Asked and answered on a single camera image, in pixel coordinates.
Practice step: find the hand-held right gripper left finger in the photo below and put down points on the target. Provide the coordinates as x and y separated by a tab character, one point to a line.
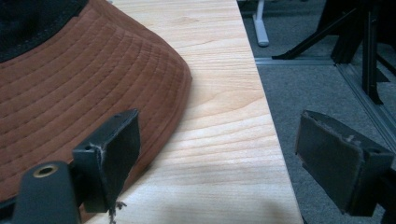
107	161

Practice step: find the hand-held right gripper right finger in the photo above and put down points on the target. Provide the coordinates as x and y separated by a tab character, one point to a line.
337	161

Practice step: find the brown and black cap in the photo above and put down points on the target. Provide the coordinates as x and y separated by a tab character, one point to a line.
77	87

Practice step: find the black metal stand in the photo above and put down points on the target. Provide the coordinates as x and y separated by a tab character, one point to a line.
351	34

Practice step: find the white table leg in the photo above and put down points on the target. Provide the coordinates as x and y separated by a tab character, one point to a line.
260	26

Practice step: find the grey floor rail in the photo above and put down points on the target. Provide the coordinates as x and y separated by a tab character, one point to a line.
342	81

